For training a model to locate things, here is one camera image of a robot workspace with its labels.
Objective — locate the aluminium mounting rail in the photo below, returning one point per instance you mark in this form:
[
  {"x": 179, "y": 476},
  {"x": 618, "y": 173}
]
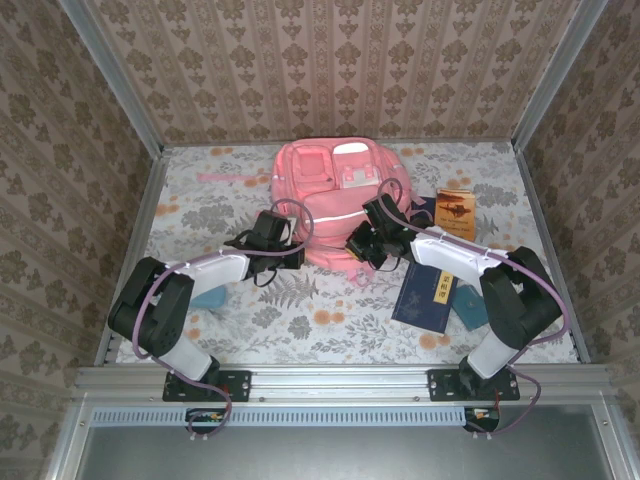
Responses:
[{"x": 340, "y": 382}]

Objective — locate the aluminium table side rail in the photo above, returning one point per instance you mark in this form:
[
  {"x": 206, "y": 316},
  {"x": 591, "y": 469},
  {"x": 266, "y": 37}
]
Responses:
[
  {"x": 540, "y": 210},
  {"x": 141, "y": 225}
]

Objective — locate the black wiring connector box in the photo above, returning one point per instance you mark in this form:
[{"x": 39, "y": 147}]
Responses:
[
  {"x": 482, "y": 417},
  {"x": 207, "y": 417}
]

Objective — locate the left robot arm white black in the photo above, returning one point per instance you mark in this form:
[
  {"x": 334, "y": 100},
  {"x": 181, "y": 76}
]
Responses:
[{"x": 220, "y": 267}]

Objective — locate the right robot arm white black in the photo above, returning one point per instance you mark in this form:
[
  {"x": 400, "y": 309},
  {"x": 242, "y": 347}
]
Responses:
[{"x": 440, "y": 255}]

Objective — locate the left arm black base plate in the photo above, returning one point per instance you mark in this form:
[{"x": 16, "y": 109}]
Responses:
[{"x": 240, "y": 385}]

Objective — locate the orange paperback book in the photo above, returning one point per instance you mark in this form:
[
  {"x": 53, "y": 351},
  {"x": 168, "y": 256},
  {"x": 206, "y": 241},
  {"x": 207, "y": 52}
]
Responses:
[{"x": 455, "y": 210}]

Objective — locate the aluminium frame post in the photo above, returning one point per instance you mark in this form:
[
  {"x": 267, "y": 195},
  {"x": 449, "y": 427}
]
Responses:
[
  {"x": 122, "y": 85},
  {"x": 556, "y": 75}
]

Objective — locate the thin dark blue book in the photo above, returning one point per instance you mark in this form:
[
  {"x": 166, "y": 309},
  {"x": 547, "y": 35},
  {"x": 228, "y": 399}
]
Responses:
[{"x": 425, "y": 205}]

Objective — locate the navy book with yellow label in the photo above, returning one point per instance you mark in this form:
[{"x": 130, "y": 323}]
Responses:
[{"x": 420, "y": 305}]

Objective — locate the floral tablecloth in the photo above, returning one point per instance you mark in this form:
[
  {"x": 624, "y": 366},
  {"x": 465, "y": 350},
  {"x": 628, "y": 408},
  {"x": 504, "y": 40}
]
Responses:
[{"x": 350, "y": 330}]

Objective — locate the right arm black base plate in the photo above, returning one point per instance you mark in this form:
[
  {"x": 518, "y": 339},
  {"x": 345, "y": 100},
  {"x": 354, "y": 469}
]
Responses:
[{"x": 440, "y": 385}]

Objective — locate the pink backpack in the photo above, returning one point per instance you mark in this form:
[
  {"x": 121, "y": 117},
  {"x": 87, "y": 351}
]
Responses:
[{"x": 325, "y": 205}]

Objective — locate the grey metal sheet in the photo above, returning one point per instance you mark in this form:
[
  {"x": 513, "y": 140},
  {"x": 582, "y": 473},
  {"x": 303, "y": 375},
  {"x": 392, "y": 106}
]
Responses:
[{"x": 350, "y": 455}]

